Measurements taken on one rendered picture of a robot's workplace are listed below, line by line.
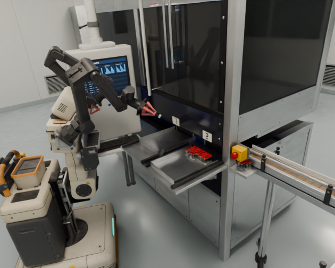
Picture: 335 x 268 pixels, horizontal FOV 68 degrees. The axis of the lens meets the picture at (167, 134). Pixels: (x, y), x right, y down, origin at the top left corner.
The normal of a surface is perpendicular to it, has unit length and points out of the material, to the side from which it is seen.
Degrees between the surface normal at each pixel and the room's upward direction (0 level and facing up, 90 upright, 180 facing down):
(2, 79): 90
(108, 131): 90
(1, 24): 90
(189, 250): 0
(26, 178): 92
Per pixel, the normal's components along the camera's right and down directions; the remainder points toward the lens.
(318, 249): -0.07, -0.89
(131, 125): 0.42, 0.37
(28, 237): 0.21, 0.42
